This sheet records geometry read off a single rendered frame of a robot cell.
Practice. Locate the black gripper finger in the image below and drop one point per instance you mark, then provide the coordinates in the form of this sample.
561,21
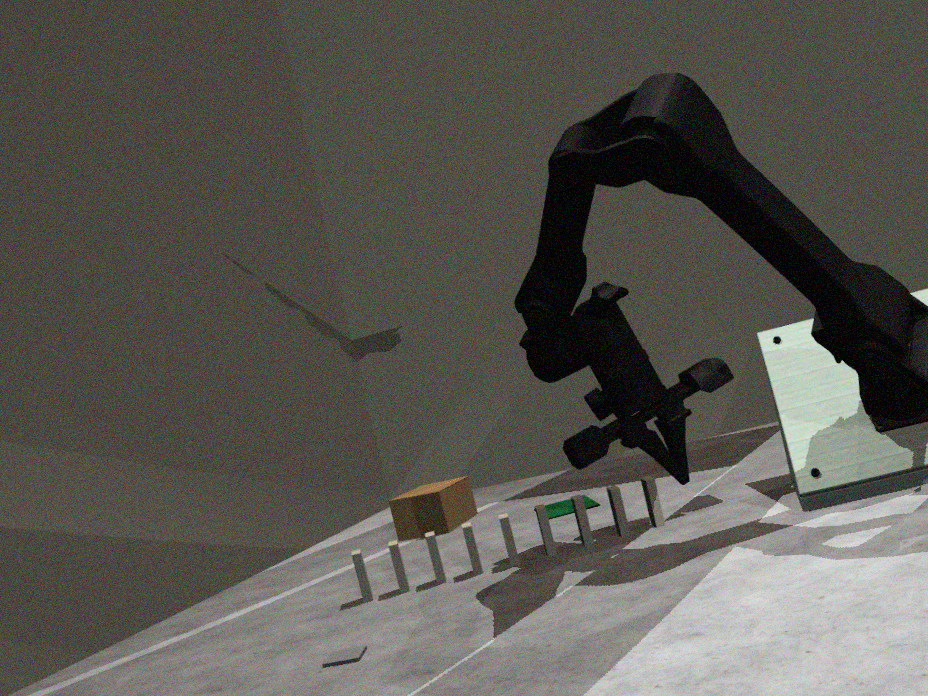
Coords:
653,446
673,432

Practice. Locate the cream rectangular block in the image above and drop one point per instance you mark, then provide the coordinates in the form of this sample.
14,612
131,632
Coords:
617,507
398,565
362,576
544,524
435,557
509,540
472,549
582,520
652,501

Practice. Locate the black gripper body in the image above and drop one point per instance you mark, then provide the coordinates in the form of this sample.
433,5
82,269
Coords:
631,384

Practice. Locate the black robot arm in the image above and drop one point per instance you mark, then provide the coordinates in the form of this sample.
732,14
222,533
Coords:
669,133

